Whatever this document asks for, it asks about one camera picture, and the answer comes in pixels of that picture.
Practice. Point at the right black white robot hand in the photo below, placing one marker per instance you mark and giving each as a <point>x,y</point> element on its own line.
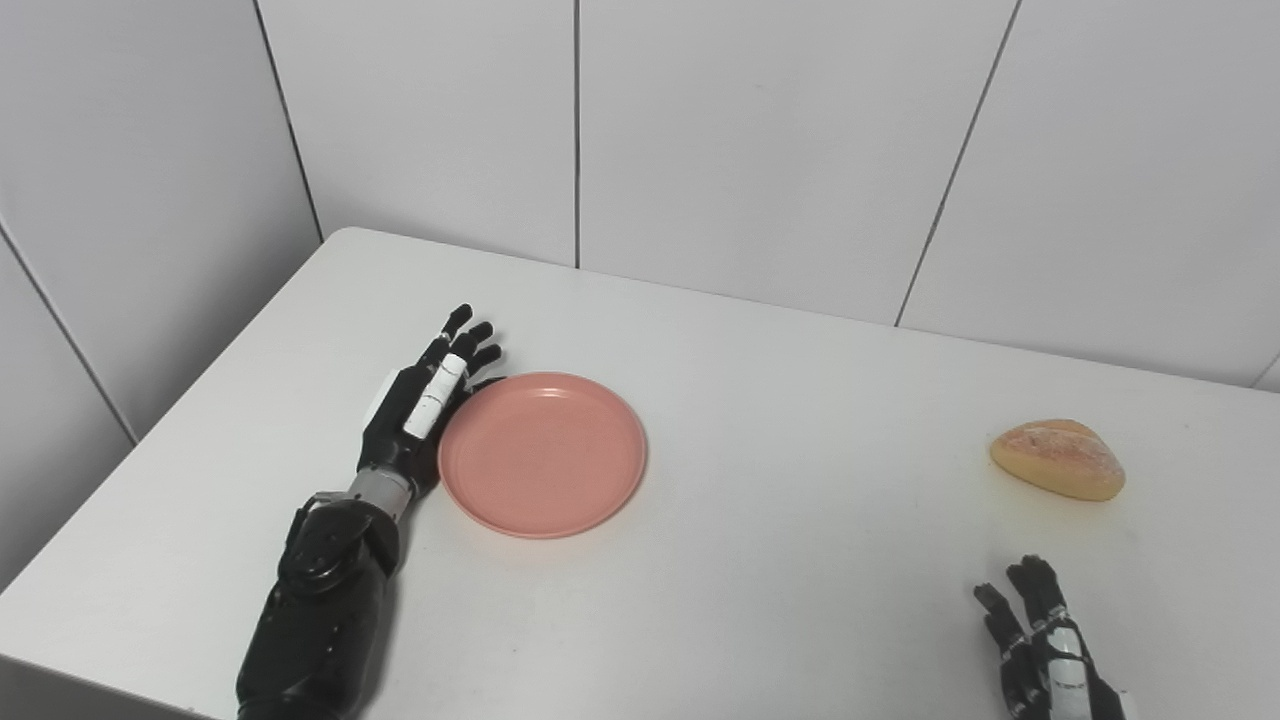
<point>1050,670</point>

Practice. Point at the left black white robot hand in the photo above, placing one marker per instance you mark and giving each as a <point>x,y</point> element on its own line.
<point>400,430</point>

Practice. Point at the pink round plate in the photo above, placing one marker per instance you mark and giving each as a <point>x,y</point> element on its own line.
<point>542,455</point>

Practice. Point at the golden bread roll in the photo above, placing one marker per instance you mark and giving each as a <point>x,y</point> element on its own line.
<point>1058,458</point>

